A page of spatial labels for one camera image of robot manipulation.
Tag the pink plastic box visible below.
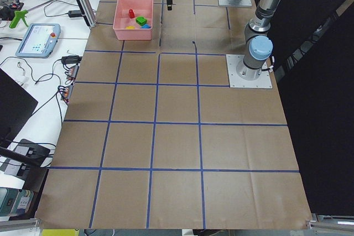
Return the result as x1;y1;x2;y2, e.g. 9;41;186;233
113;0;154;40

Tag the green toy block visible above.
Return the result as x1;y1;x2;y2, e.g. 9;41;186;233
136;16;147;26

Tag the red toy block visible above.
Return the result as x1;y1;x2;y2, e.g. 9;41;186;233
128;9;135;19

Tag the blue toy block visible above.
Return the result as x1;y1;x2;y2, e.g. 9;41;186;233
141;24;151;29

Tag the green-handled reacher grabber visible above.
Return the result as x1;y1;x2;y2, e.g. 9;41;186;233
8;0;106;29

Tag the black monitor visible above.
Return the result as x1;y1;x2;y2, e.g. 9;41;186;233
1;70;38;148

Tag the black power adapter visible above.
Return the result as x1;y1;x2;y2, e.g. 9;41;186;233
67;10;82;18

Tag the teach pendant tablet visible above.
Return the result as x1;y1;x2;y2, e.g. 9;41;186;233
15;23;61;58

